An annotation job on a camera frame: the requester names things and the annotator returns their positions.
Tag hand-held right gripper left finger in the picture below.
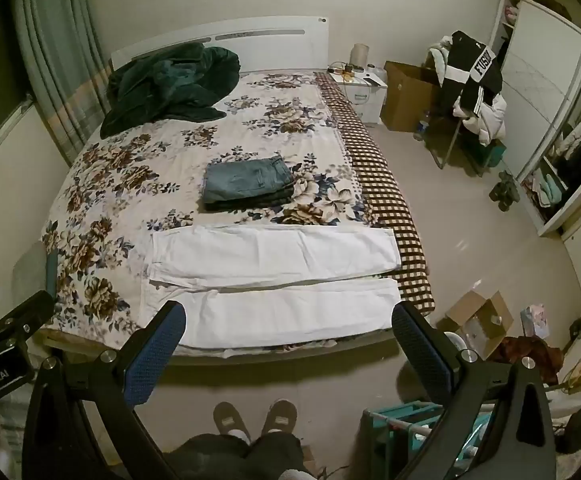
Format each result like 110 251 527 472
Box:
23 301 188 480

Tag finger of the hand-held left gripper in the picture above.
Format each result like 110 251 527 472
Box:
0 290 56 347

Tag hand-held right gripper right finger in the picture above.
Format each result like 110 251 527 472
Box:
391 304 557 480

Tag white pants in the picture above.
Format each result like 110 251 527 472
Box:
140 224 402 350

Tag small open cardboard box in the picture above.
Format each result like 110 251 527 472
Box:
435 290 515 361

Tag teal plastic rack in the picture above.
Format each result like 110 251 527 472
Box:
362 400 471 480

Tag person's feet in slippers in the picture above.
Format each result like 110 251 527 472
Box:
213 402 252 444

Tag brown crumpled cloth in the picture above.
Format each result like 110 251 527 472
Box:
499 335 566 387

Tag pink tissue packet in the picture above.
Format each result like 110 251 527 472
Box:
520 303 551 339

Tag person's legs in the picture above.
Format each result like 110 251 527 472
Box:
163 432 317 480

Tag grey slipper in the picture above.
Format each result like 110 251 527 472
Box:
260 399 299 437

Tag floral bed sheet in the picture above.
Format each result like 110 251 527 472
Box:
40 71 431 361

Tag black bag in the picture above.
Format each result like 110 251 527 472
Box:
554 402 581 454

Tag brown checked blanket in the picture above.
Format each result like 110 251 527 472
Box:
314 72 434 317

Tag green plush slippers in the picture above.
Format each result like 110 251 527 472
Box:
489 170 521 212

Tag folded blue jeans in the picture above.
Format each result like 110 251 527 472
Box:
201 156 296 212

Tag teal storage box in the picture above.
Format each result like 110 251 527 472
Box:
479 140 507 169

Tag white padded garment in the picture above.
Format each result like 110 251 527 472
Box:
452 92 509 147

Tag tall cardboard box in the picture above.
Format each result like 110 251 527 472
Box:
379 61 444 134

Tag grey-green curtain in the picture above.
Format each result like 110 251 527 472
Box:
10 0 107 162

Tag white nightstand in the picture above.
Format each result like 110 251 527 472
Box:
329 67 389 127

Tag dark green quilt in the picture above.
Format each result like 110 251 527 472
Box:
100 42 242 139

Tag black and white jacket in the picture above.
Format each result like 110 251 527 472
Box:
439 30 504 117

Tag white wardrobe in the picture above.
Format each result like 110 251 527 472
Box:
487 0 581 237

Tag pale green towel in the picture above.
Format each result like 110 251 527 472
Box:
427 35 454 84

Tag white bed headboard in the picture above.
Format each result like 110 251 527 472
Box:
110 16 330 74

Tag metal frame chair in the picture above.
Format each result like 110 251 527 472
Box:
423 50 507 177

